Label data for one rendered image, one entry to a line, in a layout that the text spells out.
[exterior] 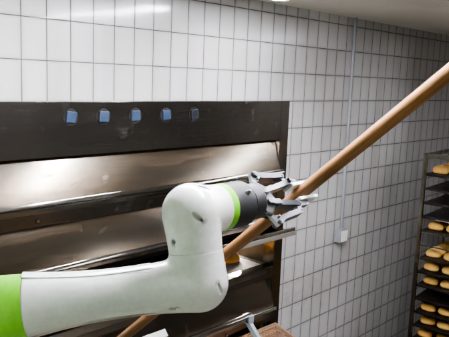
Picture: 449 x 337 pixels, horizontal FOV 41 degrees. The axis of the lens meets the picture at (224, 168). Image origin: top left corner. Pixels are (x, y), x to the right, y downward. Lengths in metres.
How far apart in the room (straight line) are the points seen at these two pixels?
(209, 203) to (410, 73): 3.52
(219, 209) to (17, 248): 1.38
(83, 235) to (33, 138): 0.46
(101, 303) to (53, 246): 1.35
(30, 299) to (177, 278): 0.25
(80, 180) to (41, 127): 0.27
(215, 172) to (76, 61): 0.92
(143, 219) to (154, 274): 1.60
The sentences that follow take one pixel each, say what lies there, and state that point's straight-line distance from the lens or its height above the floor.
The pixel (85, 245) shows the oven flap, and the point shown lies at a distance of 2.49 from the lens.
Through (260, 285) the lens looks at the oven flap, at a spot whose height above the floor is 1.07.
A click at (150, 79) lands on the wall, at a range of 2.59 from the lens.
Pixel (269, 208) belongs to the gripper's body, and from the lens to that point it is 1.24.
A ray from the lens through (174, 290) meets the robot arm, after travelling 1.07.
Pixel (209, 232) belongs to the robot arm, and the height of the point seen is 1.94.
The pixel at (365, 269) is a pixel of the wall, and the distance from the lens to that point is 4.30.
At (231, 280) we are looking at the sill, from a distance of 3.16.
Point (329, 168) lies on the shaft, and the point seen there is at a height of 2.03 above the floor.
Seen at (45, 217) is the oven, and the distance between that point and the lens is 2.37.
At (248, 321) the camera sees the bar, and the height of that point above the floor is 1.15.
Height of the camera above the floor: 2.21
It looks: 9 degrees down
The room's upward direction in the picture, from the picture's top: 2 degrees clockwise
